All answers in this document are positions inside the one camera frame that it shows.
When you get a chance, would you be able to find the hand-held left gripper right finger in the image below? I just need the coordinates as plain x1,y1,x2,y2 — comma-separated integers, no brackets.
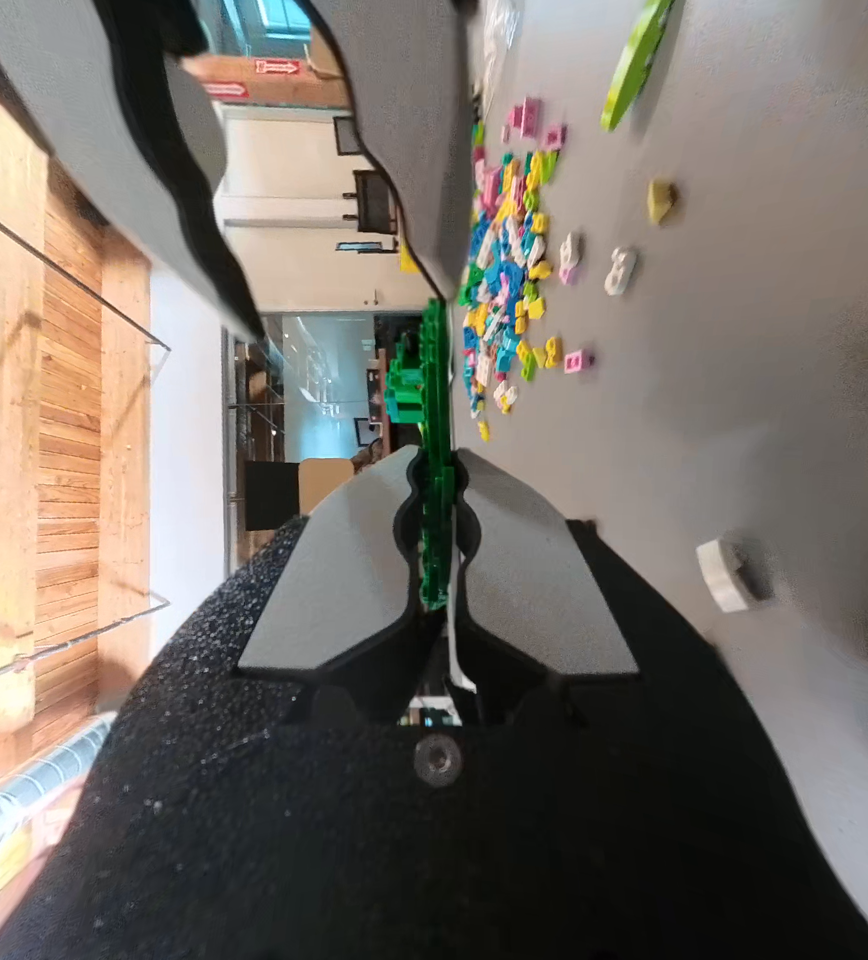
452,447,642,680

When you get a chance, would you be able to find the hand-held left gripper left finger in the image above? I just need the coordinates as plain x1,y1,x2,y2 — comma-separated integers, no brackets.
235,444,426,680

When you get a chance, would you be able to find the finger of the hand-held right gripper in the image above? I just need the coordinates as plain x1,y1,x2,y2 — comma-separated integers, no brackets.
0,0,266,344
305,0,481,303

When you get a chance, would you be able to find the green lego build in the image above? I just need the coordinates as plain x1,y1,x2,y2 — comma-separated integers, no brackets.
386,297,459,612

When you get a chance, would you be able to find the lime green lego plate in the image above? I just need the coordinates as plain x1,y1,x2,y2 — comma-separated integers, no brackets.
600,0,676,134

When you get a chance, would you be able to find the pile of colourful lego bricks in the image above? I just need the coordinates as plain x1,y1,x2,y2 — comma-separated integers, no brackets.
455,96,571,421

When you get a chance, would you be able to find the white curved lego brick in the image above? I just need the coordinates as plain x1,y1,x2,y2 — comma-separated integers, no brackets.
695,536,761,615

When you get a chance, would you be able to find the yellow lego slope piece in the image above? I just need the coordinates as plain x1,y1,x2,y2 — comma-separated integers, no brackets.
646,178,681,226

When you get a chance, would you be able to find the black chair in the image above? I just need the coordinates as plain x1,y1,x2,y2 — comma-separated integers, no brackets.
342,168,401,235

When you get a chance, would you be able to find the clear plastic bag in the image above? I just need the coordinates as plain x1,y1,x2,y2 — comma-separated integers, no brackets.
481,0,528,114

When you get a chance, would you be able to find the silver flexible air duct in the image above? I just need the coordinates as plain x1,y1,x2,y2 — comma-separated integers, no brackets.
0,711,118,882

